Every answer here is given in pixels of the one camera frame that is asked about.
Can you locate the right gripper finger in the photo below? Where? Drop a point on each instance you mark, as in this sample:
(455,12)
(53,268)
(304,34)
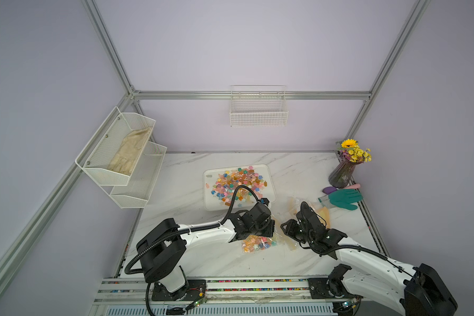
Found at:
(293,230)
(307,215)

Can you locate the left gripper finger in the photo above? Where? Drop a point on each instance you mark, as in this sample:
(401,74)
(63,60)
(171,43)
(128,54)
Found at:
(266,231)
(239,226)

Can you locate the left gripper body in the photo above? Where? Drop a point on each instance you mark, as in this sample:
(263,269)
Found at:
(256,227)

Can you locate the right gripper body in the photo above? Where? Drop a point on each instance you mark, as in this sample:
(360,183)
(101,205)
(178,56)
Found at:
(309,236)

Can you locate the large ziploc bag of candies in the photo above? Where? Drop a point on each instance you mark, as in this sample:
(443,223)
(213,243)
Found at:
(255,243)

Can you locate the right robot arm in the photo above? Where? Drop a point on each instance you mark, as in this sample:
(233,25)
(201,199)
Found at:
(365,273)

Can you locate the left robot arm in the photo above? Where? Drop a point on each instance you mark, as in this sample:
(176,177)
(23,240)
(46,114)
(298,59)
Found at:
(160,251)

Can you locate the poured candies pile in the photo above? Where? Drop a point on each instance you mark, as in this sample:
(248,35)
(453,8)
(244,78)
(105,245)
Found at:
(239,185)

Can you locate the purple pink object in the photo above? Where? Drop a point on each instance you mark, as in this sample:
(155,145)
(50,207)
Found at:
(330,189)

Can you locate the green rubber glove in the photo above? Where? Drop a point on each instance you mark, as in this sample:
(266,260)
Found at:
(344,199)

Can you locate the white plastic tray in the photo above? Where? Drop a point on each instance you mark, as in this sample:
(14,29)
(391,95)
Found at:
(221,201)

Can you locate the dark glass vase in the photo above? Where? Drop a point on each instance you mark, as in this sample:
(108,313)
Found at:
(341,176)

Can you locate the yellow flower bouquet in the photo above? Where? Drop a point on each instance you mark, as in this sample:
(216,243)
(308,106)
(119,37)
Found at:
(350,151)

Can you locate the lower white mesh shelf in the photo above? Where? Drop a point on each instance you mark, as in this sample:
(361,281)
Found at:
(137,193)

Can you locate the white mesh shelf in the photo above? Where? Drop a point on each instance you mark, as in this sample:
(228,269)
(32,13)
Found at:
(112,155)
(137,193)

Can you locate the beige cloth glove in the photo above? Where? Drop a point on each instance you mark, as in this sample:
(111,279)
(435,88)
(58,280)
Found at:
(129,152)

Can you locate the upper white mesh shelf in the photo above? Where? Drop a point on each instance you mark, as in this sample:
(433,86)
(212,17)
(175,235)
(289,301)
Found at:
(112,155)

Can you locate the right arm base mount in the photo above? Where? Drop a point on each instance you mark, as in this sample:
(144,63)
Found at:
(330,287)

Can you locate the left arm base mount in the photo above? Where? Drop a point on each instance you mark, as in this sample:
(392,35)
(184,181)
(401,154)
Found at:
(192,290)

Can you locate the white wire wall basket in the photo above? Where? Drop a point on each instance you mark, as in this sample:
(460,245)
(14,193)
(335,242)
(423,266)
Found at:
(258,106)

